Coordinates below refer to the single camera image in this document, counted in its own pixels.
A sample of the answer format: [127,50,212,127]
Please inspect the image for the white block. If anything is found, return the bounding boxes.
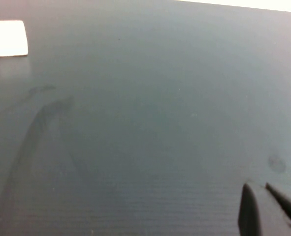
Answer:
[0,20,29,57]

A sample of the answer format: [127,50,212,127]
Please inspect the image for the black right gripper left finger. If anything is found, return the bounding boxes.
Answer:
[237,183,262,236]

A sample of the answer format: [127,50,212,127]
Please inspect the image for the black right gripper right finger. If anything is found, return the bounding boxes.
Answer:
[265,182,291,235]

